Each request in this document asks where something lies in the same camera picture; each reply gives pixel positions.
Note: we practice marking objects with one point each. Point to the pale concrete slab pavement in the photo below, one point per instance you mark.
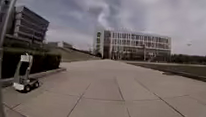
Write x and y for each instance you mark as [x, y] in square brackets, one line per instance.
[123, 88]

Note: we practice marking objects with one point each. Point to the small white wheeled robot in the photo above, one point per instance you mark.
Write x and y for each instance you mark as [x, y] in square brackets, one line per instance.
[23, 81]

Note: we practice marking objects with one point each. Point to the distant row of trees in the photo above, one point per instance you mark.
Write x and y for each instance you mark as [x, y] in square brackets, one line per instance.
[191, 59]

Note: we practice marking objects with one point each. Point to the pale building with windows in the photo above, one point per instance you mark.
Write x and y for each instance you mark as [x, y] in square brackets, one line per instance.
[135, 46]

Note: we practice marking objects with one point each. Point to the low pale building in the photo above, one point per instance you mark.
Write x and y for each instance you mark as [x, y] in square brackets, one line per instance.
[60, 44]

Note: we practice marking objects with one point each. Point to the dark banded building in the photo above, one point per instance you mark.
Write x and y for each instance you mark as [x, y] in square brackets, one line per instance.
[29, 24]

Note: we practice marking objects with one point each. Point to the dark green hedge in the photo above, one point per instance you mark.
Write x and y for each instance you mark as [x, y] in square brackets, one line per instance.
[41, 60]

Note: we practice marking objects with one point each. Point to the flat grass field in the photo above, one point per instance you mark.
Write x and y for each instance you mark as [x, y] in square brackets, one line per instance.
[184, 69]

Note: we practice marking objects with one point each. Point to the grass slope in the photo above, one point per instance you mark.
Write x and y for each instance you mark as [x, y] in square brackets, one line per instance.
[74, 55]

